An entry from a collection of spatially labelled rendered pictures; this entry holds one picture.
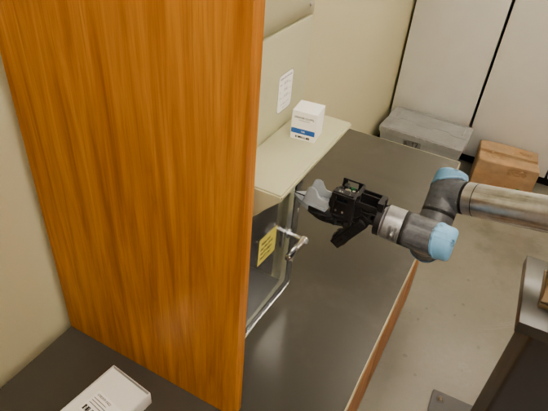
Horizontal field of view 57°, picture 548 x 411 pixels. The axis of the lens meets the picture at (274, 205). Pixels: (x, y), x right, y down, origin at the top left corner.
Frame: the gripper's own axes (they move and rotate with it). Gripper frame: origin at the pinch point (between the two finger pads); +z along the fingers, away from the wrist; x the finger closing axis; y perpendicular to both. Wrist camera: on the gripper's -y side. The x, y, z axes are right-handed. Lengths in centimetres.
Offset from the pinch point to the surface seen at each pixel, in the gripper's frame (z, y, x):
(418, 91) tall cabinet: 28, -84, -283
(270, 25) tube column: 3.6, 42.1, 13.6
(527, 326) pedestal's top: -61, -38, -30
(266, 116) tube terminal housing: 3.6, 25.2, 12.8
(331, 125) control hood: -4.7, 20.1, -0.7
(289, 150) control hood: -2.1, 20.1, 13.5
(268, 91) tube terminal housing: 3.6, 30.0, 12.5
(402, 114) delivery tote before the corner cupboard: 33, -99, -268
